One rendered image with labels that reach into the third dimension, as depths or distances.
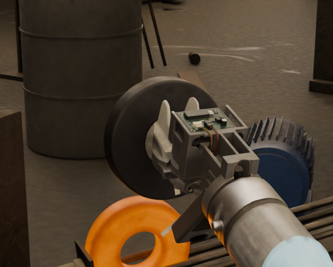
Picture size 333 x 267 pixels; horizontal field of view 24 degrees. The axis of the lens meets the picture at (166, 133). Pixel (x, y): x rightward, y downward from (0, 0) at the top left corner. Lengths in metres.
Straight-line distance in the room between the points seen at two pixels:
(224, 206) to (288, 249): 0.09
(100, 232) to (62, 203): 2.06
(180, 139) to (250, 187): 0.11
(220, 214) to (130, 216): 0.34
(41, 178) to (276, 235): 2.75
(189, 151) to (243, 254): 0.15
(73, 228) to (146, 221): 1.82
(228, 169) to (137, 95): 0.20
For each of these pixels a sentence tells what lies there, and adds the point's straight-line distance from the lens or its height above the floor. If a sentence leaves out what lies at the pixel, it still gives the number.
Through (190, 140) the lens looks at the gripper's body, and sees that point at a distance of 0.82.
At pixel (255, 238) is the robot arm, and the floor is 0.90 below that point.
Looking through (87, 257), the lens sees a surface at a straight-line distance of 1.09.
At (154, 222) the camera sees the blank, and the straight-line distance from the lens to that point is 1.11.
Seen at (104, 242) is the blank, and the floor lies 0.73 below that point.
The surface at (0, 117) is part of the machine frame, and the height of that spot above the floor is 0.87.
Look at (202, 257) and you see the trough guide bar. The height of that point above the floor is 0.69.
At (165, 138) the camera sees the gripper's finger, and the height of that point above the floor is 0.92.
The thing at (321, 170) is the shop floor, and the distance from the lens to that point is 3.55.
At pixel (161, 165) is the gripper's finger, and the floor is 0.90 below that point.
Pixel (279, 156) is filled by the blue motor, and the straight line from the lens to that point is 2.76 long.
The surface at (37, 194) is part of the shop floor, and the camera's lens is 3.25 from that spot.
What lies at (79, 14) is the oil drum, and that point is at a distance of 3.46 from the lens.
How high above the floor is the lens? 1.20
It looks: 17 degrees down
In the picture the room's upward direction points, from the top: straight up
